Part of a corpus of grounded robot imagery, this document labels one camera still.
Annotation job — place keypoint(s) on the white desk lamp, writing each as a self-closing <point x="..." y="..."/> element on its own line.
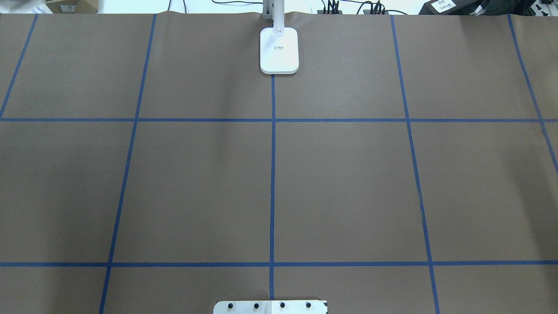
<point x="278" y="44"/>

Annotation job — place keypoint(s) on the black box with white label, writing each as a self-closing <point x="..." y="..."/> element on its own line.
<point x="450" y="7"/>

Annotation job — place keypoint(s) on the cardboard box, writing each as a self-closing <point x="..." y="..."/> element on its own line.
<point x="73" y="6"/>

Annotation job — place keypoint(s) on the white pedestal column base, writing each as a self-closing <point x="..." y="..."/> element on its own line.
<point x="271" y="307"/>

